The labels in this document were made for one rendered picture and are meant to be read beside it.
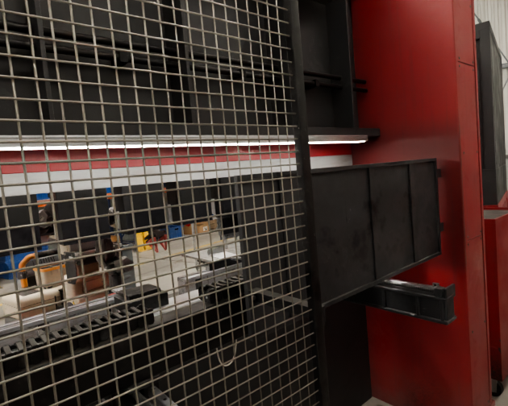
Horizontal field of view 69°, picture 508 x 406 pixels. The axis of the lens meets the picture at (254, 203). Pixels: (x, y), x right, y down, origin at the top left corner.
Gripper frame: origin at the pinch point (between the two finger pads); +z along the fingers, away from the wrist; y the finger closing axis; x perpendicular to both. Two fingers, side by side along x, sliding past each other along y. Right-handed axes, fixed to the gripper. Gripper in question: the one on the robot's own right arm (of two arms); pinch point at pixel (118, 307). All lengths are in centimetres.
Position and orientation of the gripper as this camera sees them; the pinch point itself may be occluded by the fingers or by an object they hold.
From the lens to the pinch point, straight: 183.9
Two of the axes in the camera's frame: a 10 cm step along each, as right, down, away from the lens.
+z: 2.0, 9.6, -2.0
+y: 4.8, -2.8, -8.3
